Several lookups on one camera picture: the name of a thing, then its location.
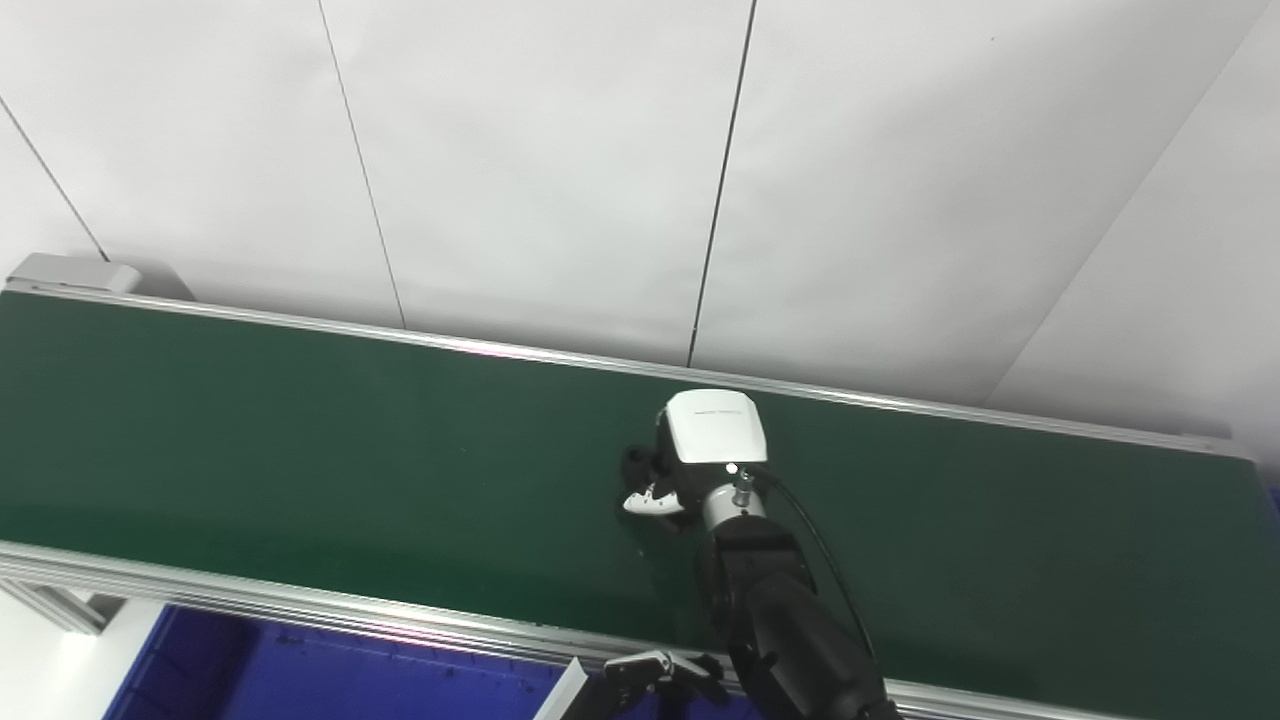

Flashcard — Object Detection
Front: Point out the grey conveyor end housing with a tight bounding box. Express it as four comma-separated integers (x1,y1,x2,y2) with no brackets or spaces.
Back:
5,253,142,297

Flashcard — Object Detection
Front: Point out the large blue plastic bin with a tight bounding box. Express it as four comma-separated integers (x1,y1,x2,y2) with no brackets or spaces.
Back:
104,603,593,720

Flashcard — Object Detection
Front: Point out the aluminium conveyor support leg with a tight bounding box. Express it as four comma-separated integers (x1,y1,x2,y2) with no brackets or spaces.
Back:
0,578,107,636

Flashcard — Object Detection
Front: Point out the green conveyor belt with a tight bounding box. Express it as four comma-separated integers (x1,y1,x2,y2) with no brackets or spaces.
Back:
0,292,1280,717
0,283,1280,720

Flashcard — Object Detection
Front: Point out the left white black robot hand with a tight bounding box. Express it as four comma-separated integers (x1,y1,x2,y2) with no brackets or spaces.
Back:
534,649,731,720

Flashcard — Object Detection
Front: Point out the black flanged machine part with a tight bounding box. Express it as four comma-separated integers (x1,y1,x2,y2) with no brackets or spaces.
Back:
622,444,683,503

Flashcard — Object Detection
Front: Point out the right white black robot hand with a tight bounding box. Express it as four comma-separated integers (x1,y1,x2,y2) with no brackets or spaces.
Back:
621,388,770,530

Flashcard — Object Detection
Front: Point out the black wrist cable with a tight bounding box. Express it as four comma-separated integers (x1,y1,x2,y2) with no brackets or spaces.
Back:
750,468,883,669

